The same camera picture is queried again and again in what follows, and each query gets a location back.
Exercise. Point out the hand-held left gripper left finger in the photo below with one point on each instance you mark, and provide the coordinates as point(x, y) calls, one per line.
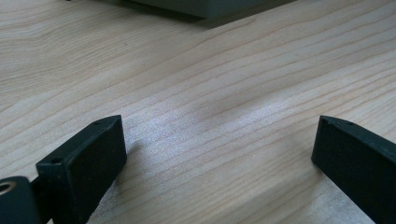
point(84, 168)

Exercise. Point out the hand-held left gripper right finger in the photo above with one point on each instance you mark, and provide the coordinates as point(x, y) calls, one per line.
point(358, 168)

